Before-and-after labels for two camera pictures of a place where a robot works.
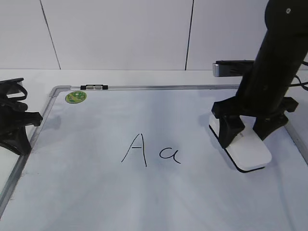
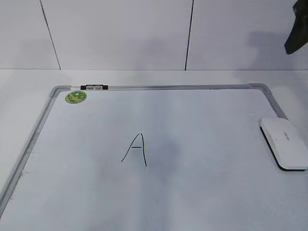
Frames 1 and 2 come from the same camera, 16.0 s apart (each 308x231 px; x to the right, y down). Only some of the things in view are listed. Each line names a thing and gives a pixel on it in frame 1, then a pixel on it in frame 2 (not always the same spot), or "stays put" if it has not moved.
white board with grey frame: x=143 y=158 stays put
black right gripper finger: x=230 y=126 -> x=298 y=37
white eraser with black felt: x=248 y=151 -> x=289 y=148
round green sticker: x=75 y=97 stays put
